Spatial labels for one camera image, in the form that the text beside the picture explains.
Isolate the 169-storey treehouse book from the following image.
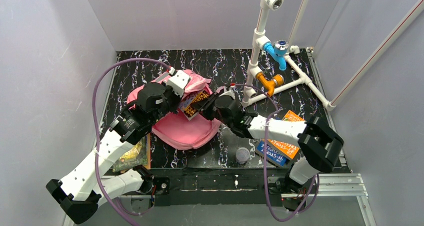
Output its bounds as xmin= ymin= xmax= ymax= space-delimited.
xmin=178 ymin=89 xmax=212 ymax=121

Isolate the pink student backpack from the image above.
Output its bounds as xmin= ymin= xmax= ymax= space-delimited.
xmin=126 ymin=69 xmax=221 ymax=150

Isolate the orange 39-storey treehouse book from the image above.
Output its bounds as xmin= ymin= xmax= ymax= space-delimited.
xmin=266 ymin=110 xmax=306 ymax=160

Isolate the blue 91-storey treehouse book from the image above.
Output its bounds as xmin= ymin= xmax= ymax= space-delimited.
xmin=255 ymin=141 xmax=288 ymax=167

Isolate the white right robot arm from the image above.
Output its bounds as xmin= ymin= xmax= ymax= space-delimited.
xmin=195 ymin=93 xmax=344 ymax=185

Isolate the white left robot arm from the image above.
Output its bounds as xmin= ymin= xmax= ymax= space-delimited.
xmin=46 ymin=82 xmax=185 ymax=224

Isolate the green gold book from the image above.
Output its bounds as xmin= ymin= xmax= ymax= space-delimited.
xmin=112 ymin=134 xmax=151 ymax=173

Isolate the orange pipe fitting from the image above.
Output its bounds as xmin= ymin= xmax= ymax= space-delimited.
xmin=255 ymin=72 xmax=285 ymax=97

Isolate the blue pipe valve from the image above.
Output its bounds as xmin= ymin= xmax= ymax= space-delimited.
xmin=262 ymin=40 xmax=289 ymax=71

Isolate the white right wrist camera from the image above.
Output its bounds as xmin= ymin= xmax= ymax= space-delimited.
xmin=216 ymin=85 xmax=236 ymax=100

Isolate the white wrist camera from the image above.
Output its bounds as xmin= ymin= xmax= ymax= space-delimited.
xmin=165 ymin=70 xmax=191 ymax=98
xmin=216 ymin=85 xmax=236 ymax=100

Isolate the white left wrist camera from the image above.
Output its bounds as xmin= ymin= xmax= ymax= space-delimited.
xmin=165 ymin=70 xmax=191 ymax=98

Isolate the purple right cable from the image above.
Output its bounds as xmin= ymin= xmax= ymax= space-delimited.
xmin=231 ymin=83 xmax=321 ymax=222

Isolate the purple cable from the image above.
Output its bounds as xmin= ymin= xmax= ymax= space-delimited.
xmin=231 ymin=83 xmax=321 ymax=222
xmin=92 ymin=58 xmax=175 ymax=226

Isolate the white wall conduit pipe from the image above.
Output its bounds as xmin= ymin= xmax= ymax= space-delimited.
xmin=325 ymin=0 xmax=424 ymax=111

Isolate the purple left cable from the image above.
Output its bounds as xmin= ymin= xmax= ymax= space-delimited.
xmin=92 ymin=58 xmax=175 ymax=226

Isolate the aluminium frame rail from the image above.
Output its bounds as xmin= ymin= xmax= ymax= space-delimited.
xmin=61 ymin=174 xmax=377 ymax=226

